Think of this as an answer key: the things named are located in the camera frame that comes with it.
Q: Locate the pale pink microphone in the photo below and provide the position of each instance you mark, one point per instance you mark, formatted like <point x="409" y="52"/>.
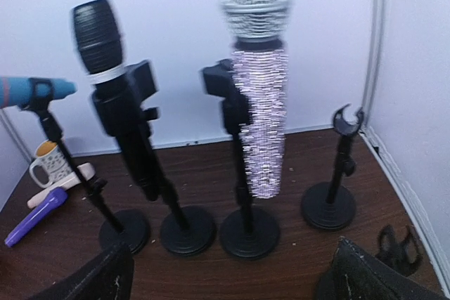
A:
<point x="68" y="182"/>

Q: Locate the aluminium corner frame post left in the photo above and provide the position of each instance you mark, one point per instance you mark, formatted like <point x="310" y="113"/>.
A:
<point x="15" y="137"/>

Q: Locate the silver glitter microphone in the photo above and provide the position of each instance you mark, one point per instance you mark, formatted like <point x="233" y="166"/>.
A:
<point x="260" y="73"/>

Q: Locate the black microphone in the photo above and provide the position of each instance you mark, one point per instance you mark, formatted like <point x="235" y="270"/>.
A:
<point x="115" y="100"/>

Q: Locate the aluminium corner frame post right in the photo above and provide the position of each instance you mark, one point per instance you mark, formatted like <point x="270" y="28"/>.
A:
<point x="375" y="49"/>

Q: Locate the aluminium corner frame post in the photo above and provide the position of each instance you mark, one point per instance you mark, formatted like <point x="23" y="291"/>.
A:
<point x="15" y="137"/>
<point x="375" y="49"/>

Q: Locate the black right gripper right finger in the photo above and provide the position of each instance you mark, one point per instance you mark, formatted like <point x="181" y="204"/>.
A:
<point x="355" y="274"/>

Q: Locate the blue microphone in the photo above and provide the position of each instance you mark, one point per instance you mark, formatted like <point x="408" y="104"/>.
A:
<point x="19" y="91"/>

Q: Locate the black stand for purple microphone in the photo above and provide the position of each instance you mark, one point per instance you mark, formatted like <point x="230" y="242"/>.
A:
<point x="395" y="255"/>

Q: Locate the black stand for pink microphone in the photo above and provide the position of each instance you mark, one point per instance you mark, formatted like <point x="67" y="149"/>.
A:
<point x="329" y="205"/>

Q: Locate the black stand with blue microphone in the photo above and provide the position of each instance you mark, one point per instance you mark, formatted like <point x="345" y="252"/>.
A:
<point x="127" y="226"/>

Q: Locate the white floral ceramic mug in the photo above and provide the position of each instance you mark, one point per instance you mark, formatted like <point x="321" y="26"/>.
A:
<point x="49" y="157"/>

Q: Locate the black stand with glitter microphone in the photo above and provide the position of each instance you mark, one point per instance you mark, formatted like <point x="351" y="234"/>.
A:
<point x="248" y="233"/>

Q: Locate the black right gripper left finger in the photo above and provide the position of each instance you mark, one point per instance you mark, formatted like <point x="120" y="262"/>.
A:
<point x="108" y="276"/>

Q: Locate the purple microphone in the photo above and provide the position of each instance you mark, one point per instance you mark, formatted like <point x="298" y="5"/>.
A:
<point x="51" y="202"/>

